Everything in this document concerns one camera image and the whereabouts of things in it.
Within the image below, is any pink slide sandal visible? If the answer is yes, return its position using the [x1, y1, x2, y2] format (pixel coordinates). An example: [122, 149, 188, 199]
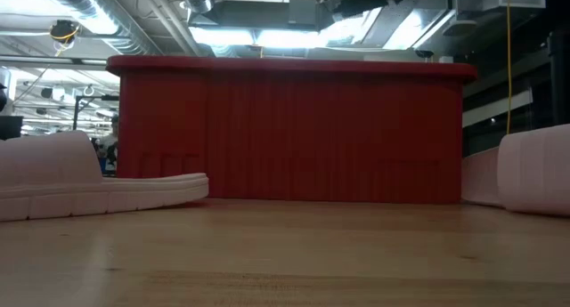
[0, 129, 210, 222]
[460, 123, 570, 218]

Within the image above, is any red plastic bin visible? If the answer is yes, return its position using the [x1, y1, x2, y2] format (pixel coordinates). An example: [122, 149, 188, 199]
[105, 54, 478, 206]

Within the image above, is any person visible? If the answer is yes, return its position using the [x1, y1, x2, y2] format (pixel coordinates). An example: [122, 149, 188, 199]
[91, 114, 120, 175]

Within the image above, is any black metal stand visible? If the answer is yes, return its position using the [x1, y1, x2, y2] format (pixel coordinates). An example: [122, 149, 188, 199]
[72, 94, 120, 133]

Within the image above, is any black background monitor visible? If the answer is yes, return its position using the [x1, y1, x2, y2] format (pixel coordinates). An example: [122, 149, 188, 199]
[0, 115, 24, 141]

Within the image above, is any grey rectangular ventilation duct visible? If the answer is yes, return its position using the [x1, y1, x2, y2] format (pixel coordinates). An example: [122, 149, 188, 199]
[189, 0, 336, 32]

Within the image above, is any silver spiral ventilation duct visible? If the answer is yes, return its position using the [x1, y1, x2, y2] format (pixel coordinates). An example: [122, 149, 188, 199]
[37, 0, 164, 57]

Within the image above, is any black ceiling cord reel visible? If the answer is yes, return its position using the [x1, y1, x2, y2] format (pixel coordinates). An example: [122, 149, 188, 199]
[48, 20, 82, 45]

